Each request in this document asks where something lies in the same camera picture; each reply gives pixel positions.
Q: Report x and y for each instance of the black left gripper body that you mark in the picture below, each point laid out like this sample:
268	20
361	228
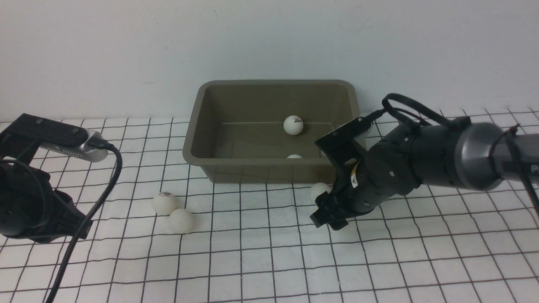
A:
56	211

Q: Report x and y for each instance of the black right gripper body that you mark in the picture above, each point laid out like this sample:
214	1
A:
361	187

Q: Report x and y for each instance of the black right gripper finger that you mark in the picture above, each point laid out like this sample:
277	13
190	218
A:
328	210

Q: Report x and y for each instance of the white ball with logo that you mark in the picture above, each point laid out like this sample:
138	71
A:
339	224
165	203

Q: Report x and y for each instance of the white ball with logo centre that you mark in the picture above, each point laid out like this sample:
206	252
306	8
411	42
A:
339	224

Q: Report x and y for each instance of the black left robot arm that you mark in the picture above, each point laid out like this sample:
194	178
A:
16	183

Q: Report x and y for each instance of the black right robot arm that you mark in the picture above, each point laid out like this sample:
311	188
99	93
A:
462	155

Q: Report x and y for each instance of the olive green plastic bin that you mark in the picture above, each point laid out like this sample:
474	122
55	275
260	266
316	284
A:
236	135

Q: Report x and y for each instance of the white grid tablecloth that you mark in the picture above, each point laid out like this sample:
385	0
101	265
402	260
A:
255	243

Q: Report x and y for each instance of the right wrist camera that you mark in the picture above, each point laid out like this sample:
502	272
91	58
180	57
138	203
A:
341	146

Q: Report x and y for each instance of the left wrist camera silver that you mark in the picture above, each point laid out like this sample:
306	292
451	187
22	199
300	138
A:
23	137

